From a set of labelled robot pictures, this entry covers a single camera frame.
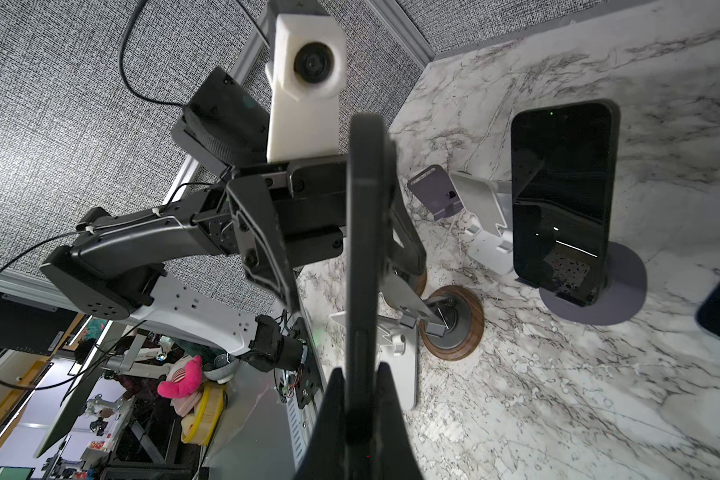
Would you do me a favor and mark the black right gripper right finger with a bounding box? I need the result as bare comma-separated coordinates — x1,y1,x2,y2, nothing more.
374,362,422,480

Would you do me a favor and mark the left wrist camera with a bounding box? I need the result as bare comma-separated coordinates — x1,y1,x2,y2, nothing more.
266,13,347,163

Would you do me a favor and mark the purple left phone stand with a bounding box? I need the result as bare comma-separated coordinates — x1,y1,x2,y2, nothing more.
407,165,463,221

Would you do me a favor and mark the white slim phone stand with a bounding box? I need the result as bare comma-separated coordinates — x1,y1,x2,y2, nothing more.
450,172,514,276

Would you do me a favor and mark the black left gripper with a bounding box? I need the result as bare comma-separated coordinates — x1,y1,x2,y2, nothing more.
191,138,426,314

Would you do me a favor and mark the wooden base stand right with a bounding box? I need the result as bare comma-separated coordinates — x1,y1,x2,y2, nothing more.
381,269,486,362

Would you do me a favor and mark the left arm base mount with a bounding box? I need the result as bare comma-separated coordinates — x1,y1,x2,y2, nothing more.
276,316,324,410

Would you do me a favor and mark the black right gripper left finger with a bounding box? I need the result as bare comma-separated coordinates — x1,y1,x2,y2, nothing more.
294,368,346,480

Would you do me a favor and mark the purple round phone stand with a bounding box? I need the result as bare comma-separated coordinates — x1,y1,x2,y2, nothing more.
540,242,648,326

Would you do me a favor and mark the thin black left cable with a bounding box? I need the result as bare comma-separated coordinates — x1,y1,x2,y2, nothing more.
0,0,271,289

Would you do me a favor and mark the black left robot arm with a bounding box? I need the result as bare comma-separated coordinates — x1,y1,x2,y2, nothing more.
41,68,426,372

